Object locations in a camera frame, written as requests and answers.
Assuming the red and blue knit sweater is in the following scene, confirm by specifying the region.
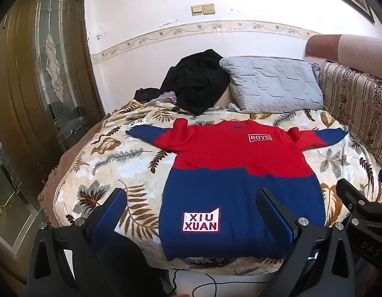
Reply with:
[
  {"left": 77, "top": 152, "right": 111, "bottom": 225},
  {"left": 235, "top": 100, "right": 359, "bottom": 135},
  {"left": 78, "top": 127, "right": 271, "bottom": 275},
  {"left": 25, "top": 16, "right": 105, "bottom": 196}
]
[{"left": 126, "top": 118, "right": 349, "bottom": 262}]

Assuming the black garment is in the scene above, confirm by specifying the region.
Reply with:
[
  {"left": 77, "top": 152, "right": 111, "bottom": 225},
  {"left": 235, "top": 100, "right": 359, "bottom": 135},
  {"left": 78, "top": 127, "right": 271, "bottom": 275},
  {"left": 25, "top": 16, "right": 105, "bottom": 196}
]
[{"left": 160, "top": 49, "right": 231, "bottom": 116}]

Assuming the leaf print blanket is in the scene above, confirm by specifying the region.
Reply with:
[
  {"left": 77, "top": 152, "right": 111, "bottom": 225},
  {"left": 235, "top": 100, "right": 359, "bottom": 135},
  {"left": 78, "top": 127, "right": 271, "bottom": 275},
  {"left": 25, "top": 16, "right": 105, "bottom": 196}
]
[{"left": 53, "top": 99, "right": 382, "bottom": 277}]

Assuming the wooden door with glass panel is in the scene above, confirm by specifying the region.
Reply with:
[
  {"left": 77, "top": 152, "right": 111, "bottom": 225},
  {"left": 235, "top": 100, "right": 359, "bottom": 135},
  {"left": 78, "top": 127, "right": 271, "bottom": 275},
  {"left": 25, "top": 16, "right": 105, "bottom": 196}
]
[{"left": 0, "top": 0, "right": 105, "bottom": 285}]

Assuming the striped floral sofa back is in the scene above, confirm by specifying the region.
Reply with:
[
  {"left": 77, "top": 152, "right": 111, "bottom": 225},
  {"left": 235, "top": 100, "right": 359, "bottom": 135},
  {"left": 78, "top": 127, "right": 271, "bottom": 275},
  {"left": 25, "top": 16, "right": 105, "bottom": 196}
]
[{"left": 317, "top": 60, "right": 382, "bottom": 171}]

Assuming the purple cloth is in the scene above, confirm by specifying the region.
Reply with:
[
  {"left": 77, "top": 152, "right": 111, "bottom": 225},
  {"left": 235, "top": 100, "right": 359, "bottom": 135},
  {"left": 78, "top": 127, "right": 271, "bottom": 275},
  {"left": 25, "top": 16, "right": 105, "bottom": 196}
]
[{"left": 151, "top": 91, "right": 177, "bottom": 104}]

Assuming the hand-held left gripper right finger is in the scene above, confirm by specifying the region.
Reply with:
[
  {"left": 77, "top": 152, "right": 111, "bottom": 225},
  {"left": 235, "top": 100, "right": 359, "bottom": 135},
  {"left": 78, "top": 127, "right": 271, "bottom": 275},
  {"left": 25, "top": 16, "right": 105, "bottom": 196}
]
[{"left": 255, "top": 188, "right": 355, "bottom": 297}]

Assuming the grey quilted pillow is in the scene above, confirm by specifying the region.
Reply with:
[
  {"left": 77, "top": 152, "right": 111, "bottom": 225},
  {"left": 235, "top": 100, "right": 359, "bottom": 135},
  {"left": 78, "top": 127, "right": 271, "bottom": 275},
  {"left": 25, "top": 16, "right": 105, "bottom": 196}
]
[{"left": 220, "top": 56, "right": 324, "bottom": 113}]

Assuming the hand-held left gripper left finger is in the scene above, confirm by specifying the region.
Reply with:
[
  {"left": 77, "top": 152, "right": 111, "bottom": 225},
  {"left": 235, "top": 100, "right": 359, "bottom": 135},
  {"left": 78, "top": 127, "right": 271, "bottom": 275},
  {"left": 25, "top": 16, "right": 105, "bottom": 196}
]
[{"left": 27, "top": 188, "right": 128, "bottom": 297}]

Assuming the black cable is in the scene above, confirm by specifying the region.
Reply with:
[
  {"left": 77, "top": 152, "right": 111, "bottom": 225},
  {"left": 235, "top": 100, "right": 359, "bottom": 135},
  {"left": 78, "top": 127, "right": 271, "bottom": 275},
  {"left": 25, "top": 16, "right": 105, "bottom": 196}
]
[{"left": 172, "top": 268, "right": 272, "bottom": 297}]

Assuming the small dark cloth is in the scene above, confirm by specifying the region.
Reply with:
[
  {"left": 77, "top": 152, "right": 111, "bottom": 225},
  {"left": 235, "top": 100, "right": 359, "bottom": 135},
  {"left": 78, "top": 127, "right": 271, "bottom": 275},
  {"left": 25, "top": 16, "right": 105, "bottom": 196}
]
[{"left": 135, "top": 88, "right": 162, "bottom": 102}]

